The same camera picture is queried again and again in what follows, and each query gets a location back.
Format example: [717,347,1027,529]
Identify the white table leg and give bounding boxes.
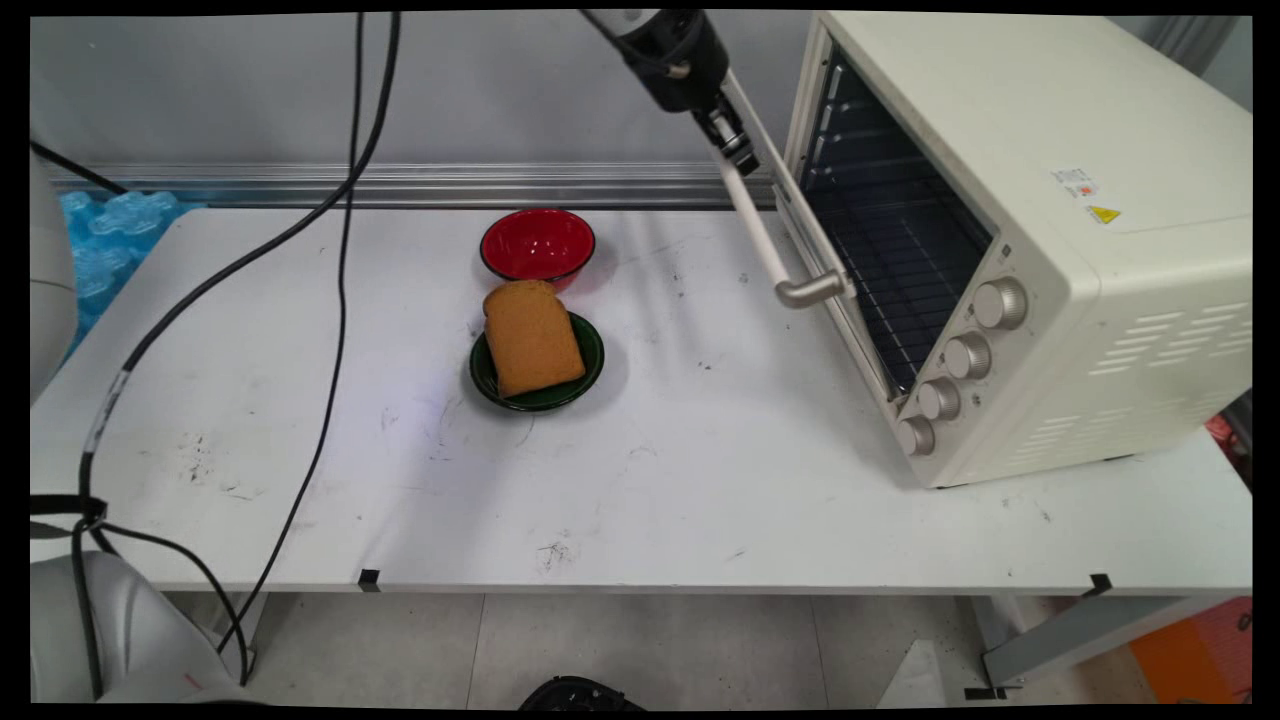
[228,592,269,686]

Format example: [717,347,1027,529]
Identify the curved black cable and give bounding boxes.
[95,520,251,686]

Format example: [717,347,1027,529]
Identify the dark green plate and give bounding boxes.
[470,310,607,413]

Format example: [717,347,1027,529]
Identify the oven door with handle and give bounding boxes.
[715,68,906,406]

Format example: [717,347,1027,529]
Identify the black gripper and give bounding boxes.
[625,12,760,174]

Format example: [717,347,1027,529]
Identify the aluminium rail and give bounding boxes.
[50,163,777,210]

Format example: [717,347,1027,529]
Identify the cream toaster oven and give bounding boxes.
[782,12,1253,489]

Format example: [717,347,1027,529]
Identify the short black cable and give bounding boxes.
[30,138,129,195]

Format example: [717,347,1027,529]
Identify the thick black cable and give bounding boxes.
[68,12,403,703]

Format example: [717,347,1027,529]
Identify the black round object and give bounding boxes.
[520,676,647,713]

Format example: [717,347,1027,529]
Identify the black cable strap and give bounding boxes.
[30,494,109,541]

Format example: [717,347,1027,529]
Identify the grey table brace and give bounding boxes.
[965,595,1216,701]

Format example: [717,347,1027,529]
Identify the red object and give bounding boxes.
[1205,415,1253,491]

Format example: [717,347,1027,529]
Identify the brown bread slice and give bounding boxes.
[484,280,588,399]

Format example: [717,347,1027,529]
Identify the thin black cable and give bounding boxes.
[215,12,367,656]

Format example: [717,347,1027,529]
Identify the orange box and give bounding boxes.
[1130,598,1253,706]

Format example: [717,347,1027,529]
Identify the red bowl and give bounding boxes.
[480,208,597,291]

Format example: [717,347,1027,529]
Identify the blue bubble wrap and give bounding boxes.
[60,190,193,359]

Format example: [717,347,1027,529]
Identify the metal oven wire rack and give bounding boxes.
[808,195,993,393]

